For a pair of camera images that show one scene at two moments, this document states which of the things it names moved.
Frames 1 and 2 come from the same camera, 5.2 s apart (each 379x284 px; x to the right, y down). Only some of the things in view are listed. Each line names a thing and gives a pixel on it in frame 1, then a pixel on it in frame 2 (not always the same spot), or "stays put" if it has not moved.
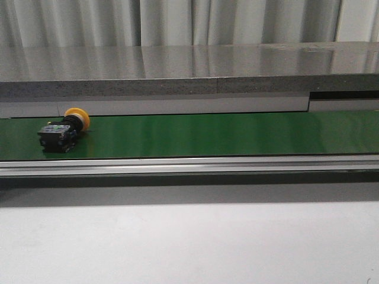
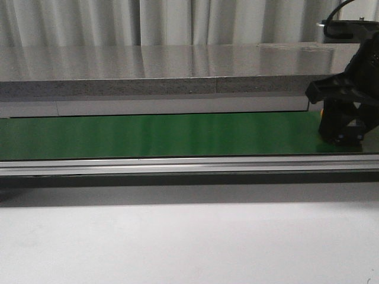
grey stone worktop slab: x=281 y=70 stays put
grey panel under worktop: x=26 y=107 stays put
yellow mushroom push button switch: x=60 y=136 -> x=349 y=136
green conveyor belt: x=320 y=132 stays put
